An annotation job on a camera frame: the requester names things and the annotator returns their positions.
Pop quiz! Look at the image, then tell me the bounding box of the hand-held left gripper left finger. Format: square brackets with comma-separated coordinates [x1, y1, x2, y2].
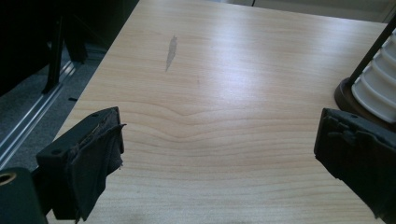
[32, 106, 127, 223]

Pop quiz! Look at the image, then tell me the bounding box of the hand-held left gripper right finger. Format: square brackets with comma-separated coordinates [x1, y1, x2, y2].
[313, 107, 396, 224]

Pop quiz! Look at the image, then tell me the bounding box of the short stack of white cups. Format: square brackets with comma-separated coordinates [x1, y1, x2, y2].
[350, 27, 396, 124]

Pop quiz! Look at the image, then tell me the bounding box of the black metal stand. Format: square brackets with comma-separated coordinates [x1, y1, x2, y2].
[41, 12, 65, 95]

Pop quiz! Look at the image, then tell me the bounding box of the aluminium floor rail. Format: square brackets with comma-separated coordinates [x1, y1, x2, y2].
[0, 60, 77, 169]

